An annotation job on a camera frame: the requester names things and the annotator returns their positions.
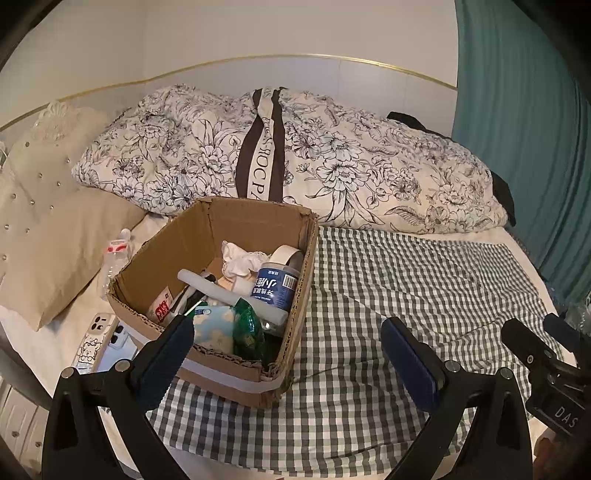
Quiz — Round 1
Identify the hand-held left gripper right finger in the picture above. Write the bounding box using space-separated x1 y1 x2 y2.
379 316 534 480

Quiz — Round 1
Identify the green foil wrapper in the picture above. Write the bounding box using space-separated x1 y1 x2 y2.
231 298 266 365

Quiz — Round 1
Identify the beige pillow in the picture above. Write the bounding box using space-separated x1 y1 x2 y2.
0 189 146 332

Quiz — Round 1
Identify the red white packet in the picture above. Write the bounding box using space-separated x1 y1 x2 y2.
147 286 174 324

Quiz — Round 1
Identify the pale blue smartphone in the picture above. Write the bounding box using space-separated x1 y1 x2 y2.
97 323 139 374

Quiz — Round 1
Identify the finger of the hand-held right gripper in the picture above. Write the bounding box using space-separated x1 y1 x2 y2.
501 318 566 370
542 313 583 354

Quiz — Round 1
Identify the white tube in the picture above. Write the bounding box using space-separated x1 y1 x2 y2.
177 269 288 329

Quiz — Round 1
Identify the white tape roll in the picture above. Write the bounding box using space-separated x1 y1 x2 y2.
270 244 305 271

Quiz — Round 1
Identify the green checked blanket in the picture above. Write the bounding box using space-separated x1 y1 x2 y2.
148 225 557 462

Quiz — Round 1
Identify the plastic bottle red label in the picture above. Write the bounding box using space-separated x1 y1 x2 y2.
100 228 132 298

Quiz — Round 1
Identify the teal curtain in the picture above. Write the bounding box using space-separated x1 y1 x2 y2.
450 0 591 305

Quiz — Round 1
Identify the brown cardboard box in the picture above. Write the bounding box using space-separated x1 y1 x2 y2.
106 196 320 409

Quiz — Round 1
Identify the clear plastic bag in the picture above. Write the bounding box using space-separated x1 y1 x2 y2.
561 295 591 333

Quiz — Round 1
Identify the blue white tissue pack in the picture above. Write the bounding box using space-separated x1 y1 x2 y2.
191 305 241 354

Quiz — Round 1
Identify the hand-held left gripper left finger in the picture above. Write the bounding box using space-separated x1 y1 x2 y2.
41 315 195 480

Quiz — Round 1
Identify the floral print duvet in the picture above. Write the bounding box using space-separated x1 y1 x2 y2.
71 84 509 235

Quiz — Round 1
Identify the white cabinet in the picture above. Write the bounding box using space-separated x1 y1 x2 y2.
0 378 47 467

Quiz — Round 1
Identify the clear jar blue label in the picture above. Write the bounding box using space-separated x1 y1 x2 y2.
249 261 300 312

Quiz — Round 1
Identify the white lace cloth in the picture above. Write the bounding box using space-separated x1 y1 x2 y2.
219 240 269 280

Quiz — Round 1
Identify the phone in white cartoon case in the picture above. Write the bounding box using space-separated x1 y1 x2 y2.
74 313 118 374

